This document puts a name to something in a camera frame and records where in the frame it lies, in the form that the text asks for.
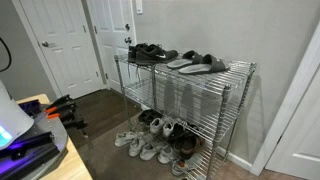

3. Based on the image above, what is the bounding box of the black sneaker white swoosh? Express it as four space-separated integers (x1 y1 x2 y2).
134 44 180 67

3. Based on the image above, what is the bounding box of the black sandal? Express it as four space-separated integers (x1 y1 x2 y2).
146 110 164 127
137 109 156 125

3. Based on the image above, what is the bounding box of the dark blue bracket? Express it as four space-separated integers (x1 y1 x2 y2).
17 98 42 117

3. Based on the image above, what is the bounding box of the grey slide slipper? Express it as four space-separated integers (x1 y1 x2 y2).
177 53 232 75
166 49 205 70

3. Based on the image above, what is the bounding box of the plain black sneaker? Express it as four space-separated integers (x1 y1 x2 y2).
127 42 150 64

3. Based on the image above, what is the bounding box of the black clamp orange handle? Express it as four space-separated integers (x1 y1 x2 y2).
46 111 90 131
44 101 78 117
45 93 73 108

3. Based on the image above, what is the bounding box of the grey sneaker orange accent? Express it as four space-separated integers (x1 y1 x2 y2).
171 152 205 177

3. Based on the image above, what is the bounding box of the dark brown shoe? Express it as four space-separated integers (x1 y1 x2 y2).
181 123 206 148
171 133 198 160

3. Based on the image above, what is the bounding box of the grey robot mounting plate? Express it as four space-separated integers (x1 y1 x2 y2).
0 103 70 180

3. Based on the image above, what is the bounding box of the chrome wire shoe rack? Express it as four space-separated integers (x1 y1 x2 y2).
113 53 258 180

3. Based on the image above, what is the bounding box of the white light switch plate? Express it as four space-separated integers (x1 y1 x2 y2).
135 0 144 15

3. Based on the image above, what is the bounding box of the black aluminium rail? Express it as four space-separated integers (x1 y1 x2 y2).
0 130 56 161
0 143 62 180

